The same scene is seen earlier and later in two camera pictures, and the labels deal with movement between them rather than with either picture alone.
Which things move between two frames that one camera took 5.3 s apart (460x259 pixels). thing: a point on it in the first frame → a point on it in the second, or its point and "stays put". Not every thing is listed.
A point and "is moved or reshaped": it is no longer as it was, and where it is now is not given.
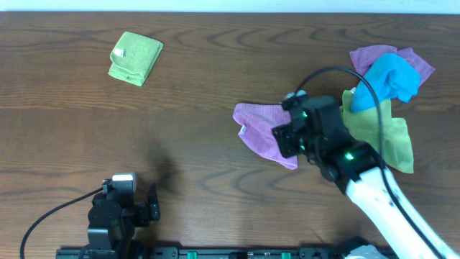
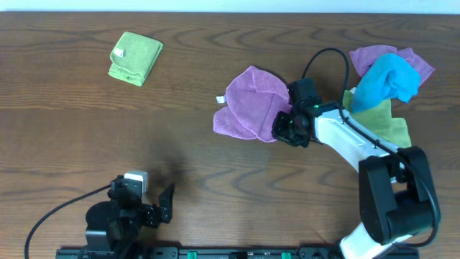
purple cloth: (259, 121) is moved or reshaped
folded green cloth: (134, 57) stays put
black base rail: (209, 252) stays put
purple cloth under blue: (364, 57) stays put
